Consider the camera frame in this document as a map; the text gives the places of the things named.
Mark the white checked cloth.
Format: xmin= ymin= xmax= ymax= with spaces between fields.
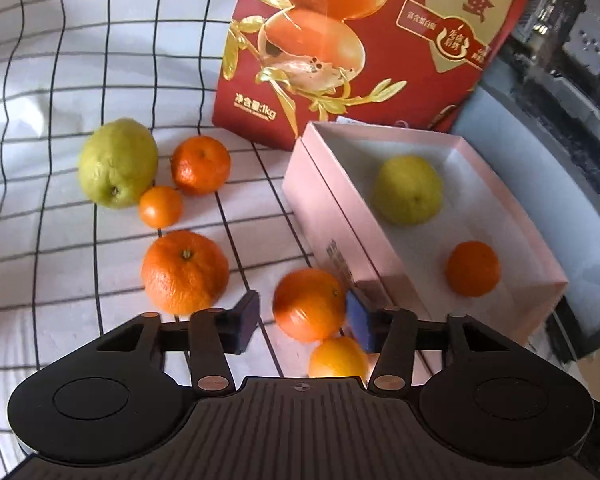
xmin=0 ymin=0 xmax=381 ymax=480

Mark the large green guava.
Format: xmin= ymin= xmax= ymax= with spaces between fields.
xmin=77 ymin=117 xmax=159 ymax=209

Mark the pink cardboard box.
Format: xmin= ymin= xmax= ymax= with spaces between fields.
xmin=281 ymin=121 xmax=570 ymax=356

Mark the medium orange tangerine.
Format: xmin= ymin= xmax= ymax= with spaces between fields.
xmin=171 ymin=136 xmax=232 ymax=196

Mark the glossy orange tangerine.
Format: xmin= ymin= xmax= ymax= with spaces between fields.
xmin=272 ymin=268 xmax=347 ymax=344

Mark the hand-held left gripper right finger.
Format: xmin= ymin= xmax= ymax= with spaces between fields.
xmin=345 ymin=287 xmax=523 ymax=395

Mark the large dimpled orange tangerine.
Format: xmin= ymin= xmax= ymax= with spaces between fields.
xmin=141 ymin=230 xmax=230 ymax=316

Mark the yellow orange tangerine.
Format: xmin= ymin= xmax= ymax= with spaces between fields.
xmin=308 ymin=336 xmax=370 ymax=378

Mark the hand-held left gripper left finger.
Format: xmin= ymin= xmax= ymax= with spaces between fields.
xmin=96 ymin=290 xmax=261 ymax=395

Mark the small orange tangerine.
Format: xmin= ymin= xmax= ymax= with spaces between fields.
xmin=139 ymin=186 xmax=184 ymax=228

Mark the red printed gift box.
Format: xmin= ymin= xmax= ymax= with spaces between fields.
xmin=212 ymin=0 xmax=551 ymax=152

